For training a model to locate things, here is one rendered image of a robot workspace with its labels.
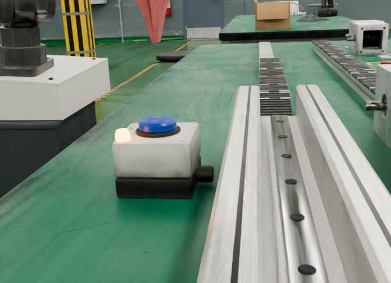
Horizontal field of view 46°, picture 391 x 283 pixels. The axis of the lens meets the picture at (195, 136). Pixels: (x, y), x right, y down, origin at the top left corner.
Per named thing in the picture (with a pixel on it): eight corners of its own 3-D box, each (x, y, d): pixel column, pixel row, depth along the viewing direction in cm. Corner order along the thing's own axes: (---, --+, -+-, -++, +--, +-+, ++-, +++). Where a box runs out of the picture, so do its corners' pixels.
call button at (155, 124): (144, 131, 52) (143, 114, 51) (180, 131, 51) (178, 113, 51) (135, 142, 48) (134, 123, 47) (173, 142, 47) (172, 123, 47)
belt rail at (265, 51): (259, 50, 171) (258, 42, 170) (269, 50, 171) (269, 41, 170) (260, 113, 80) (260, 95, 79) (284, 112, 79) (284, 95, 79)
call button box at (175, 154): (135, 170, 55) (131, 119, 54) (216, 171, 54) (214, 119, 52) (116, 198, 48) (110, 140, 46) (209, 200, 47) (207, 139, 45)
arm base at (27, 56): (12, 63, 94) (-14, 75, 83) (8, 23, 92) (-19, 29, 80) (56, 65, 94) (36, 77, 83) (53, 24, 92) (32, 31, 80)
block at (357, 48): (342, 52, 155) (344, 23, 152) (379, 51, 153) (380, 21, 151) (348, 56, 146) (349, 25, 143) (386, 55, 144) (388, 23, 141)
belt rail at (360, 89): (311, 49, 169) (312, 40, 168) (323, 48, 168) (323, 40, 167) (375, 111, 77) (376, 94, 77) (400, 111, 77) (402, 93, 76)
